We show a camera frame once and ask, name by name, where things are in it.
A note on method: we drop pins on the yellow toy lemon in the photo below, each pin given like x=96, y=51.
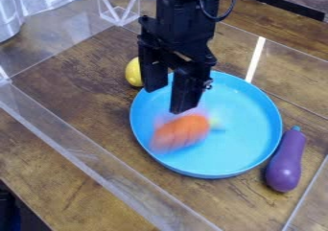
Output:
x=133, y=73

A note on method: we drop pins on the orange toy carrot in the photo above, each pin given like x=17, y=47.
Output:
x=180, y=131

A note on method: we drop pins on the purple toy eggplant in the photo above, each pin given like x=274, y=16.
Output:
x=283, y=172

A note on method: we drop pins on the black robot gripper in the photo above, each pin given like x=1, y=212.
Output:
x=173, y=42

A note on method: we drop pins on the blue round tray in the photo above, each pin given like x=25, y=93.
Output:
x=220, y=139

